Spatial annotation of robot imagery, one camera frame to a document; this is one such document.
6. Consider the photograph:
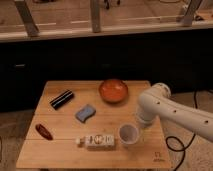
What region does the metal frame post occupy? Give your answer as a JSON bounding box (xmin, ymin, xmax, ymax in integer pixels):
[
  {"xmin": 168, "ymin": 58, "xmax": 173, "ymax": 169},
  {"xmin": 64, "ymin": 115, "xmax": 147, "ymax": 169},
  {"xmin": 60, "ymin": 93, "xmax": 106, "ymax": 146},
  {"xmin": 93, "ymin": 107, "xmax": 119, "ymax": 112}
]
[
  {"xmin": 14, "ymin": 0, "xmax": 39, "ymax": 37},
  {"xmin": 90, "ymin": 0, "xmax": 101, "ymax": 33},
  {"xmin": 180, "ymin": 0, "xmax": 202, "ymax": 27}
]

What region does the middle metal frame post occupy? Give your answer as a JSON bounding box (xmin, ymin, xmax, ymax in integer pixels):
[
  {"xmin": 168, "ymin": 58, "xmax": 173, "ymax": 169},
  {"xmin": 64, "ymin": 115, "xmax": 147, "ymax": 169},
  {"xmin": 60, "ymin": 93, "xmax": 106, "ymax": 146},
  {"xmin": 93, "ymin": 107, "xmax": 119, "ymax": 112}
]
[{"xmin": 90, "ymin": 0, "xmax": 101, "ymax": 33}]

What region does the blue sponge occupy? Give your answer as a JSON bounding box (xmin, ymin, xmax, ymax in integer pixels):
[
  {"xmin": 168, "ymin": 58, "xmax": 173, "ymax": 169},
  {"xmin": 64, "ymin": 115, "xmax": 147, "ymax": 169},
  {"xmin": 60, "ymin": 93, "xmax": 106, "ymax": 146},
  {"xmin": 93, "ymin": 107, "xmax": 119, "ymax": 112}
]
[{"xmin": 75, "ymin": 104, "xmax": 96, "ymax": 123}]

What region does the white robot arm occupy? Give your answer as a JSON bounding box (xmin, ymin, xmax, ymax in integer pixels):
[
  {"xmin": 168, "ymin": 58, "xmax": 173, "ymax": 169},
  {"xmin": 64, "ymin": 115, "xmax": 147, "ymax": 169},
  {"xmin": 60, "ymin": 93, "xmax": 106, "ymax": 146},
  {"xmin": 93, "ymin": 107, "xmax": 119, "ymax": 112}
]
[{"xmin": 136, "ymin": 83, "xmax": 213, "ymax": 142}]

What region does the orange ceramic bowl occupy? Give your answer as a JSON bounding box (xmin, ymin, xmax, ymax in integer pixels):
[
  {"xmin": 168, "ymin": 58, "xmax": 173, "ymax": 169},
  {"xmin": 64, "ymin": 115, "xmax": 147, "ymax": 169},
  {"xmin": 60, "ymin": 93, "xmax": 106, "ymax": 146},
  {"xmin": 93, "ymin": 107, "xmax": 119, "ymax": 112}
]
[{"xmin": 99, "ymin": 79, "xmax": 128, "ymax": 103}]

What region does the black striped case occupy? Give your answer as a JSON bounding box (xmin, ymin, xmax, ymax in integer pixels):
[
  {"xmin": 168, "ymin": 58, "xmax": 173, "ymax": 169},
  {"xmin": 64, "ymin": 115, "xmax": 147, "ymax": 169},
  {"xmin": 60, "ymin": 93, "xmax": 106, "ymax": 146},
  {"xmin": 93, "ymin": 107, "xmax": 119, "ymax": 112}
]
[{"xmin": 50, "ymin": 90, "xmax": 74, "ymax": 110}]

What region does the left metal frame post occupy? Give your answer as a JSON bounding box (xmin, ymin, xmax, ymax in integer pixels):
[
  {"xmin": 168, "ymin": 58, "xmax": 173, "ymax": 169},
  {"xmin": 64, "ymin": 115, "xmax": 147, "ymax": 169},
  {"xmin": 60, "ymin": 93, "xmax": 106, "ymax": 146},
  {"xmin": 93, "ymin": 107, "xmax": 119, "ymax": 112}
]
[{"xmin": 14, "ymin": 0, "xmax": 39, "ymax": 37}]

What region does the dark red spoon rest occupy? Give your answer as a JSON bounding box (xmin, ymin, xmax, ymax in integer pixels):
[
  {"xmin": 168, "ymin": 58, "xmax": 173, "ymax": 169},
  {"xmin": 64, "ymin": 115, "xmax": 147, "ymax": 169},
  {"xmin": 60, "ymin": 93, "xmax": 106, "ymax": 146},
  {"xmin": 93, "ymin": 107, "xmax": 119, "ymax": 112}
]
[{"xmin": 35, "ymin": 124, "xmax": 53, "ymax": 140}]

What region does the right metal frame post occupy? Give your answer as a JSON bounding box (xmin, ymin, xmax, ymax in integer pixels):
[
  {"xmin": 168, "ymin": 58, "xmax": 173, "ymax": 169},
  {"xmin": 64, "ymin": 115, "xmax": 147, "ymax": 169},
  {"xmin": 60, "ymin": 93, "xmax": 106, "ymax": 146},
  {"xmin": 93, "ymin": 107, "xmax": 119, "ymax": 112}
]
[{"xmin": 180, "ymin": 0, "xmax": 202, "ymax": 27}]

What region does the white ceramic cup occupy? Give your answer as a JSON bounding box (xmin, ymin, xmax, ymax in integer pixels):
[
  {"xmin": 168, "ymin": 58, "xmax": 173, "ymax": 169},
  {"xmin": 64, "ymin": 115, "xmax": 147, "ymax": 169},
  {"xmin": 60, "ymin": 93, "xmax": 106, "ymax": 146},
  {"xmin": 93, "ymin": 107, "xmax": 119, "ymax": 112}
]
[{"xmin": 118, "ymin": 124, "xmax": 139, "ymax": 146}]

